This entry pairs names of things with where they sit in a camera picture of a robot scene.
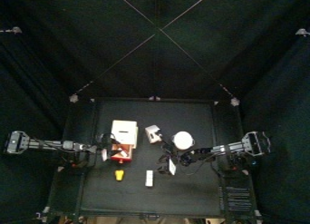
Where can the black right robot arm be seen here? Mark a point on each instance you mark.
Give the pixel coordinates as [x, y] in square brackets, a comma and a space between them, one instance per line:
[234, 147]

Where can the red orange drawer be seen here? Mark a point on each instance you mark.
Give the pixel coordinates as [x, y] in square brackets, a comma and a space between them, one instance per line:
[122, 155]

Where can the white rectangular tag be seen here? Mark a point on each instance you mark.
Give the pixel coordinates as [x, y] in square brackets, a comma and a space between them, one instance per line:
[105, 154]
[173, 167]

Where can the grey metal frame bracket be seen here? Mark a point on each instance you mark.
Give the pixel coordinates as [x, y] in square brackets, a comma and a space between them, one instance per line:
[154, 98]
[302, 31]
[74, 98]
[15, 30]
[234, 101]

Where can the white rectangular bar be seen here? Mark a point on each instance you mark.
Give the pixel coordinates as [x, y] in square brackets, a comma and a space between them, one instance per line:
[149, 178]

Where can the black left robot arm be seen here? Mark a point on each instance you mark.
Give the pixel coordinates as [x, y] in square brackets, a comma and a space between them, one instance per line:
[45, 144]

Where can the red and white box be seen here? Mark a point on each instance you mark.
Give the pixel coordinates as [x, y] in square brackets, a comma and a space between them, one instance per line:
[125, 133]

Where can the white text label sticker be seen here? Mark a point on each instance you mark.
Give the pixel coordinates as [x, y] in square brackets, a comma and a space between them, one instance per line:
[238, 199]

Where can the grey table corner clamp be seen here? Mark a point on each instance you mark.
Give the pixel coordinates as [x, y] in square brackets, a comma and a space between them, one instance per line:
[41, 215]
[258, 217]

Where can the white round bowl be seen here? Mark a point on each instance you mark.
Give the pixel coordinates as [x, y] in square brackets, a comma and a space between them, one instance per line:
[183, 140]

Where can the small white toy appliance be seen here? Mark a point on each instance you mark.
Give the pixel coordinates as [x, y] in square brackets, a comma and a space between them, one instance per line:
[153, 133]

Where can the small yellow toy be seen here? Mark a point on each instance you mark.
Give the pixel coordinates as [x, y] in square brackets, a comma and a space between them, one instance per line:
[119, 175]

